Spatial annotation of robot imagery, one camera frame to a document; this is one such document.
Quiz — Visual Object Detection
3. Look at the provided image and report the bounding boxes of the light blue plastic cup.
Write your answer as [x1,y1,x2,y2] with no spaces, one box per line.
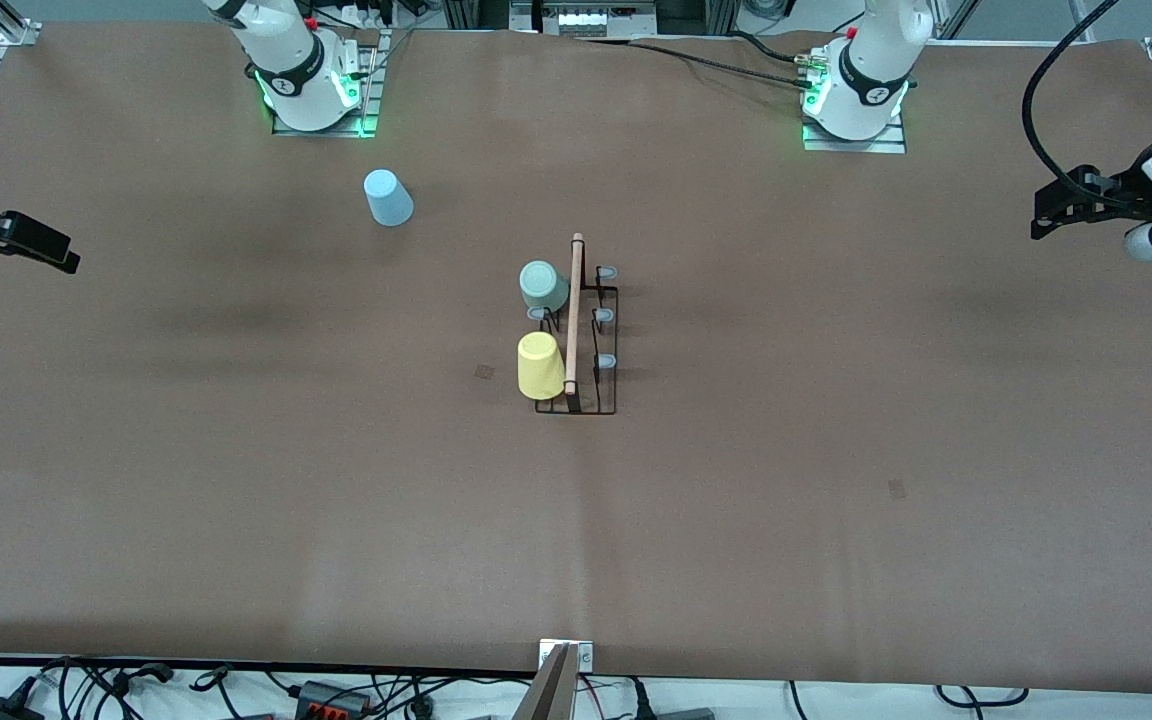
[363,169,415,228]

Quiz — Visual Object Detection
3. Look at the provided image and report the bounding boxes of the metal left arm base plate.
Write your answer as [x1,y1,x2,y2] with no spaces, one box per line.
[802,112,908,155]

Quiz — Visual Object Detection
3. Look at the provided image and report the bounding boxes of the black wire cup holder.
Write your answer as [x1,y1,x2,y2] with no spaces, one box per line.
[528,233,621,416]

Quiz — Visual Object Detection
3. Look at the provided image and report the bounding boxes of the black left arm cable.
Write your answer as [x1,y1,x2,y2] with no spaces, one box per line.
[1022,0,1122,196]

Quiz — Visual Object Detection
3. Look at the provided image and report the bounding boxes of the tangled black cables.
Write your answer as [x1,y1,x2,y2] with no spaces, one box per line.
[0,655,537,720]

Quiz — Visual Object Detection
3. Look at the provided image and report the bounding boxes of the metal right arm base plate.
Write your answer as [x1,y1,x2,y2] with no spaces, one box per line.
[271,28,384,139]

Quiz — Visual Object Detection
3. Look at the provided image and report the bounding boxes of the grey power strip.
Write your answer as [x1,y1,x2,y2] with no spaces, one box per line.
[511,0,657,41]

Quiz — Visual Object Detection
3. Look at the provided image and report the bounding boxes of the thin black base cable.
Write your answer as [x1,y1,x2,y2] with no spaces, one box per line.
[626,38,815,93]

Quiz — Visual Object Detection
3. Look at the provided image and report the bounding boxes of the white power strip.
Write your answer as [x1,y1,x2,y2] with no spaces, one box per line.
[336,0,397,29]

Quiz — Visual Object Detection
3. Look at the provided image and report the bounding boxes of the thick black base cable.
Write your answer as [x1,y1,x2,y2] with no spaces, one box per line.
[731,32,817,69]

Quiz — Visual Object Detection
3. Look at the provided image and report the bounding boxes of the black cable loop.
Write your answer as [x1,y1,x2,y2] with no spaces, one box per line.
[934,684,1030,708]

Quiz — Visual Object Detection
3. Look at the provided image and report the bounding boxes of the small metal bracket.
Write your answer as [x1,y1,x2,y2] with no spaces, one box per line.
[539,640,594,673]

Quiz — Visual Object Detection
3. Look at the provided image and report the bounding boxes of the grey camera stand post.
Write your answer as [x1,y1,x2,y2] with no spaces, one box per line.
[511,645,578,720]

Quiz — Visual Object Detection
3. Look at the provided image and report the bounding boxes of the yellow plastic cup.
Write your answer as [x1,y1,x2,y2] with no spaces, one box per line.
[517,331,567,401]

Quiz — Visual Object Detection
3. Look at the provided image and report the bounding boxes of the pale green plastic cup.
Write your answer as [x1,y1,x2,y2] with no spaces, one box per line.
[519,260,571,314]

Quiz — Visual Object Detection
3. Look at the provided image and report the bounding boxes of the black orange connector block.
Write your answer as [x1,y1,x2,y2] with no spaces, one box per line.
[296,680,373,717]

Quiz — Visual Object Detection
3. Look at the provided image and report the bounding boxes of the brown table mat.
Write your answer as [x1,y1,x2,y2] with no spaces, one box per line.
[0,22,1152,693]

